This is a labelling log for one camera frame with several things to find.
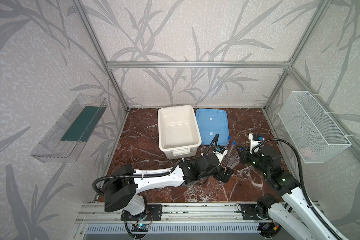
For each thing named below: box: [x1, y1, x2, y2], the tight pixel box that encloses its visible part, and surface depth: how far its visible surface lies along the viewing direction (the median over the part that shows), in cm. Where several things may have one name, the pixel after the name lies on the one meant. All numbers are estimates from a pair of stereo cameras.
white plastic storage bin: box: [158, 105, 202, 160], surface depth 101 cm
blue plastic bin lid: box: [196, 108, 229, 146], surface depth 114 cm
